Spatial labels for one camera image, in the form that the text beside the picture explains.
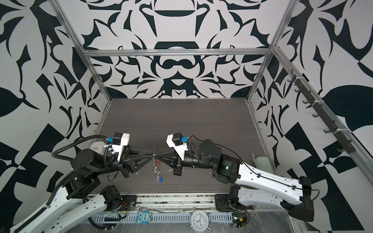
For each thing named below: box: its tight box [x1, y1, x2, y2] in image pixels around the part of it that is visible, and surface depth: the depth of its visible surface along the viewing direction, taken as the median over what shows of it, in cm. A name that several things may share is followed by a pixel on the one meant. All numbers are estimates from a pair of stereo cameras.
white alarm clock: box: [188, 209, 212, 233], surface depth 68 cm
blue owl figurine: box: [136, 210, 153, 225], surface depth 71 cm
